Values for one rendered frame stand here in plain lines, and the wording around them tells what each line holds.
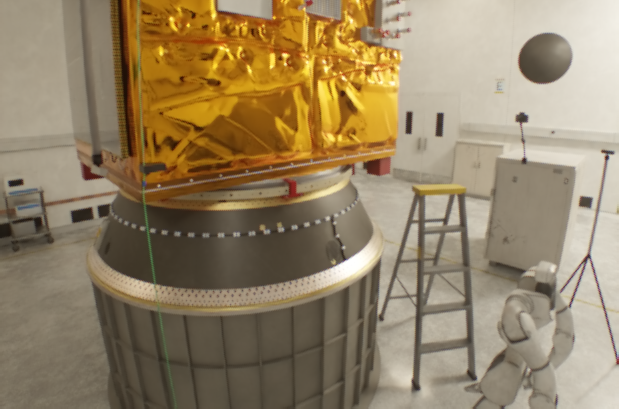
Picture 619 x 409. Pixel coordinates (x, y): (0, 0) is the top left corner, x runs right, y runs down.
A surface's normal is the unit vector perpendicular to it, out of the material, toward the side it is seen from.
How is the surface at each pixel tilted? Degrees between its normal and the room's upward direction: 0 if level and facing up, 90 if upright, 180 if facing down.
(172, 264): 62
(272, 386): 90
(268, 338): 90
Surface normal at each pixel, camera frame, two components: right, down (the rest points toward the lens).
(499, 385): -0.69, 0.15
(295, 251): 0.43, -0.30
